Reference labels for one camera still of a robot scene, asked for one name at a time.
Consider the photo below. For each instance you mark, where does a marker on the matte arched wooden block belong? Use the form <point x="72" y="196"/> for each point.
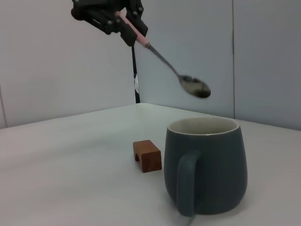
<point x="150" y="157"/>

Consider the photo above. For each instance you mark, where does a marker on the black pole with white tape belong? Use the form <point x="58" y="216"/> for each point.
<point x="136" y="70"/>

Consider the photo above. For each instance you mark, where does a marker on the grey ceramic cup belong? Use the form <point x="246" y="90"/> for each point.
<point x="211" y="169"/>

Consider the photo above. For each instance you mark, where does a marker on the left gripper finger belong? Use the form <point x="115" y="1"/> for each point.
<point x="143" y="28"/>
<point x="128" y="35"/>

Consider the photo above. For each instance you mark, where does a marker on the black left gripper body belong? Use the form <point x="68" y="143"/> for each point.
<point x="98" y="5"/>

